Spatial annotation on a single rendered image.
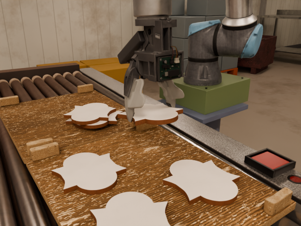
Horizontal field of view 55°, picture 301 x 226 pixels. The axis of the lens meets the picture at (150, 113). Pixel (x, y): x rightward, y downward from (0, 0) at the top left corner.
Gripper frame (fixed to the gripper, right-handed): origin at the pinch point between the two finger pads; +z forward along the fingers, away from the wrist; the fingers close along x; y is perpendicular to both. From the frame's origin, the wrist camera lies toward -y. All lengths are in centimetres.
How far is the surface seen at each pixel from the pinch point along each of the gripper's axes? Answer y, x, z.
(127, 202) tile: 14.8, -15.3, 8.5
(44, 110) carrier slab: -40.5, -13.1, 6.4
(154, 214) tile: 19.6, -13.2, 8.8
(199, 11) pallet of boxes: -292, 298, -28
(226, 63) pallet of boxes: -286, 356, 57
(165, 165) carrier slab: 7.5, -1.8, 9.2
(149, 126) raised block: -9.3, 5.9, 7.4
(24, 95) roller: -67, -13, 6
